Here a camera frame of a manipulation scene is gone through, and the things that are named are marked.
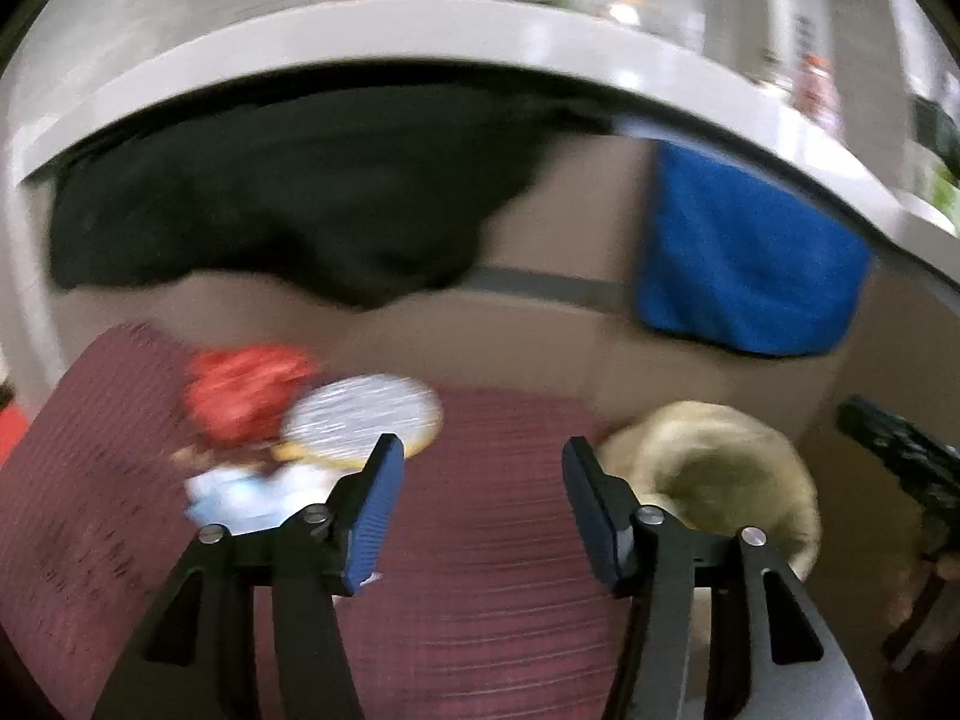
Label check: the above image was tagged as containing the red plastic bag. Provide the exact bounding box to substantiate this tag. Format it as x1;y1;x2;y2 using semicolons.
184;345;320;447

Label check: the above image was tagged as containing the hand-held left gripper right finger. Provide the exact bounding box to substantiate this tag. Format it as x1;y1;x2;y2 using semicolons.
561;435;875;720

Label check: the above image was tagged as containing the black cloth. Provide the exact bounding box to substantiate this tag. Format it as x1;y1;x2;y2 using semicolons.
49;82;623;310

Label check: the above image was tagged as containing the green packet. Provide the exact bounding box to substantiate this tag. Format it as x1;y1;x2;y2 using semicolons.
911;97;960;230

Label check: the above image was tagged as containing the red cloth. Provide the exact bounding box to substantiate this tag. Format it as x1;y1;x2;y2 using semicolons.
0;403;35;458

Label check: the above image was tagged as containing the blue towel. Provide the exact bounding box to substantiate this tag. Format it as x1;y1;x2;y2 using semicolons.
634;141;875;357

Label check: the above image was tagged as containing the maroon woven mat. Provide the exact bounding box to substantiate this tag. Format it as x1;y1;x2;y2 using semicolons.
0;322;638;720

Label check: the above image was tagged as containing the white table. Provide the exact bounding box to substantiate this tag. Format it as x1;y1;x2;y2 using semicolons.
0;0;960;406

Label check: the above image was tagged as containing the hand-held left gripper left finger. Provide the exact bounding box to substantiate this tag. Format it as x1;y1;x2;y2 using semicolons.
90;433;406;720

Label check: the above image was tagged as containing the small bottle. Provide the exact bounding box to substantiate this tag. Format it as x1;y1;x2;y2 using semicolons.
795;52;841;128

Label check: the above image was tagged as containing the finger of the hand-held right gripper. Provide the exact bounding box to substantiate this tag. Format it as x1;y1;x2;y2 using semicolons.
836;396;960;557

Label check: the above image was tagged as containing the white and blue packet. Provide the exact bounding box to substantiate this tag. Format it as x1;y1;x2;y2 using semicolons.
184;461;353;533

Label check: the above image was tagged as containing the brown cardboard box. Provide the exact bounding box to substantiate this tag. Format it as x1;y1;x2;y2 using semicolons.
45;120;960;720

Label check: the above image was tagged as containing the round silver yellow-rimmed lid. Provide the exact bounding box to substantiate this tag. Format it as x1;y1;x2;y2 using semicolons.
285;373;445;462

